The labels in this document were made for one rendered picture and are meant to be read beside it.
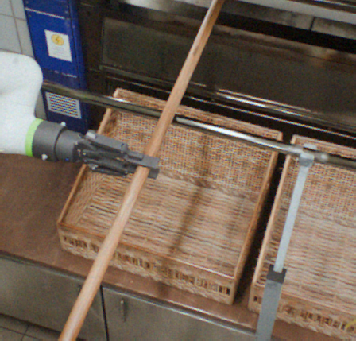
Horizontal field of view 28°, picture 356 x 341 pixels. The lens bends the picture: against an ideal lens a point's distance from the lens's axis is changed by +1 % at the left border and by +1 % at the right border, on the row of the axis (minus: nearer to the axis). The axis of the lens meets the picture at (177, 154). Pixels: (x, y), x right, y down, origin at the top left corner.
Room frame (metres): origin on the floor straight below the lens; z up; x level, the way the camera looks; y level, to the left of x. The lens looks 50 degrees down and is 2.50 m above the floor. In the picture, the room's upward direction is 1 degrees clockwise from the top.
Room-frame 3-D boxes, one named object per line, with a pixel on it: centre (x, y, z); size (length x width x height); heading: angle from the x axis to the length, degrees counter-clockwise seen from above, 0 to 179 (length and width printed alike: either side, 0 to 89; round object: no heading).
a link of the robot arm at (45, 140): (1.12, 0.30, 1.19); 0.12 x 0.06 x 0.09; 163
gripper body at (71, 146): (1.09, 0.23, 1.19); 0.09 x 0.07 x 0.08; 73
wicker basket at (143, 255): (1.32, 0.02, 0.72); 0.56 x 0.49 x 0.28; 71
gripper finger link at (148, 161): (1.04, 0.08, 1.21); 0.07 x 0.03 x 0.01; 73
